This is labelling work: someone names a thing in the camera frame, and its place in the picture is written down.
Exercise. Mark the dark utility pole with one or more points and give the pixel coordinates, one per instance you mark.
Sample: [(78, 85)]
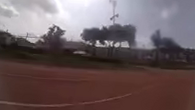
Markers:
[(27, 37)]

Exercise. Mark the long pale wall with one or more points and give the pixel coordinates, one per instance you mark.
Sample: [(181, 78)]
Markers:
[(125, 53)]

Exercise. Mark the cluster of dark trees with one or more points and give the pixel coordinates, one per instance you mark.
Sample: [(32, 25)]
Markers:
[(120, 32)]

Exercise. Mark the small round tree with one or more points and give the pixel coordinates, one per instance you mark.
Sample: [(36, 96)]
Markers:
[(53, 34)]

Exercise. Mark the tall mast with antennas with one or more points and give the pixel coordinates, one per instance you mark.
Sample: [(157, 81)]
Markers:
[(114, 12)]

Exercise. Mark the dark leaning tree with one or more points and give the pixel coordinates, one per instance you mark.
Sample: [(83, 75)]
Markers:
[(166, 44)]

